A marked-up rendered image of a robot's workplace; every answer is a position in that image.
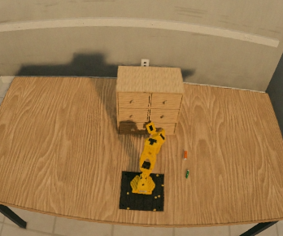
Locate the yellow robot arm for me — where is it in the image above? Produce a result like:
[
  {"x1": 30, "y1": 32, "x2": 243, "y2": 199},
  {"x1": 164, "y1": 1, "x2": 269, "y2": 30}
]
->
[{"x1": 130, "y1": 138, "x2": 161, "y2": 194}]

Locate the wooden chest of drawers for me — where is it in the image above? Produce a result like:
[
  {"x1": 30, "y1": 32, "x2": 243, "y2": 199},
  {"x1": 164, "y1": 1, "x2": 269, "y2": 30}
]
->
[{"x1": 116, "y1": 66, "x2": 185, "y2": 135}]

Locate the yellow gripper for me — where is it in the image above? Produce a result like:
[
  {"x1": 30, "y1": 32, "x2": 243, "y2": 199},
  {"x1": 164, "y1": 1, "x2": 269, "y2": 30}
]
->
[{"x1": 146, "y1": 122, "x2": 166, "y2": 145}]

